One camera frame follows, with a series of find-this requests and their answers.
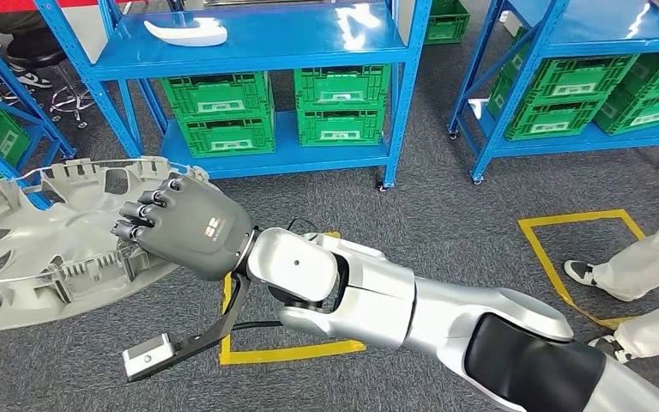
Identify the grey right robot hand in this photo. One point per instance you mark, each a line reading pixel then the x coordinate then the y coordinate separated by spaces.
pixel 193 227

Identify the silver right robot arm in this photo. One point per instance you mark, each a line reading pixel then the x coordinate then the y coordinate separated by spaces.
pixel 375 301

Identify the speckled white curved plastic part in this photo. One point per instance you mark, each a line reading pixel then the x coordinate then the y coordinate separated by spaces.
pixel 187 35

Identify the wide blue metal shelf rack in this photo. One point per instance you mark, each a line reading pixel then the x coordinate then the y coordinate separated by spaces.
pixel 250 40

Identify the black and white shoe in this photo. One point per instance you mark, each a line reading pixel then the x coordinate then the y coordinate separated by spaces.
pixel 34 79

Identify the white cabinet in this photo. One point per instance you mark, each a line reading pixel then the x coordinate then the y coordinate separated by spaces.
pixel 88 25

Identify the black stool chrome base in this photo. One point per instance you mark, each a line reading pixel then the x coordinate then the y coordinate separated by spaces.
pixel 34 51

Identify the red barrier tape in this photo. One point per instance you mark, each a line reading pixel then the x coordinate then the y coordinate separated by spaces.
pixel 22 6

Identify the person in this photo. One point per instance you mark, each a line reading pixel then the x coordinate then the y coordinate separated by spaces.
pixel 648 256

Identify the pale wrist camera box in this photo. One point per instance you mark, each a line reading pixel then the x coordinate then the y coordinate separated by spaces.
pixel 295 264

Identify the black flat bracket module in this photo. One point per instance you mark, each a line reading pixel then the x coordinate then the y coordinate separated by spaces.
pixel 216 335

